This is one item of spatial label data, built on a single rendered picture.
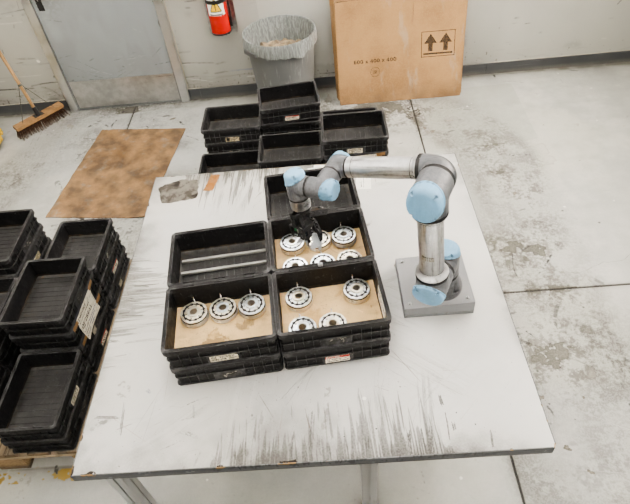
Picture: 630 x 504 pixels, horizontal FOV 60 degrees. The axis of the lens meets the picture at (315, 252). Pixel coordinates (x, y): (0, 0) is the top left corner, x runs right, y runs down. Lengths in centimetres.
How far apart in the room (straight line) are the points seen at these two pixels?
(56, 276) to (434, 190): 205
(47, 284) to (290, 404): 153
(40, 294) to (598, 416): 273
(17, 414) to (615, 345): 292
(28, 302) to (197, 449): 135
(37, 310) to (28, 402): 43
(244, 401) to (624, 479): 168
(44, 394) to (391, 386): 166
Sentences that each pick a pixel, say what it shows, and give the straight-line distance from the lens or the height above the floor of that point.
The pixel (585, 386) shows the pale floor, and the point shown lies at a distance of 301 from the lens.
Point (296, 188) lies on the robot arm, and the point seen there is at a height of 126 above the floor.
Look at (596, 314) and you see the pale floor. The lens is 330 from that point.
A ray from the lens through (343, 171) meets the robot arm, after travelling 192.
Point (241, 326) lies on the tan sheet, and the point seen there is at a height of 83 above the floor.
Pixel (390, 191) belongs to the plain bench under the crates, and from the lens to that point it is 272.
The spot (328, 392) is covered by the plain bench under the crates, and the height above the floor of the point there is 70.
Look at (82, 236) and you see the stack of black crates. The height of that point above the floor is 38.
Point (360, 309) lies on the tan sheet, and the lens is 204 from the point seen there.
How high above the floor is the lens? 244
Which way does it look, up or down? 46 degrees down
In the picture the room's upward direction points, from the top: 7 degrees counter-clockwise
